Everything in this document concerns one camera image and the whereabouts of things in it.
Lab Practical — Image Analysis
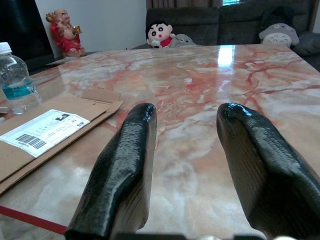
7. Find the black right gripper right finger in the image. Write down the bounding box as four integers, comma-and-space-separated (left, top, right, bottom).
216, 102, 320, 240

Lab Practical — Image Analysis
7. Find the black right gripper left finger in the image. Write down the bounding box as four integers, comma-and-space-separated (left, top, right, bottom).
64, 102, 158, 240

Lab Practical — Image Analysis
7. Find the flat brown cardboard mailer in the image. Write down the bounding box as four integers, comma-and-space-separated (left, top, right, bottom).
0, 87, 124, 195

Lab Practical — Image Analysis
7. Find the white shipping label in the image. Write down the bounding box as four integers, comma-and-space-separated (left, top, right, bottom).
0, 108, 91, 158

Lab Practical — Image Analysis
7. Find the red tape strip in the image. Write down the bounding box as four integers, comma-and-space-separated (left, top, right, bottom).
0, 205, 68, 236

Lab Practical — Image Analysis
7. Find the grey Totoro plush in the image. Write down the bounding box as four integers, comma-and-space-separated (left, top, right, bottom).
258, 22, 300, 49

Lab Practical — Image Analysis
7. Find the clear plastic water bottle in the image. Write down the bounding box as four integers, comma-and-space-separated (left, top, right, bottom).
0, 41, 43, 115

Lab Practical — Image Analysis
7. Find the black-haired boy plush doll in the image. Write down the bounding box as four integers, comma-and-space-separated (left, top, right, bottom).
145, 21, 176, 49

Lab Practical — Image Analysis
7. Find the small grey plush toy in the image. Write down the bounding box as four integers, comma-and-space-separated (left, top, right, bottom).
170, 33, 197, 48

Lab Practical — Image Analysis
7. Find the red laughing Buddha statue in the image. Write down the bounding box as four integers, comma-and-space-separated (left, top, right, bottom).
45, 8, 87, 58

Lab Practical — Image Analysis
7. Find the dark grey fabric sofa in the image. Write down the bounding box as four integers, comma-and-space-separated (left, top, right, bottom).
131, 0, 320, 66

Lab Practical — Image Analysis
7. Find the black television screen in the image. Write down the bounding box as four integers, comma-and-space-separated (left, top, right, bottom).
0, 0, 55, 62

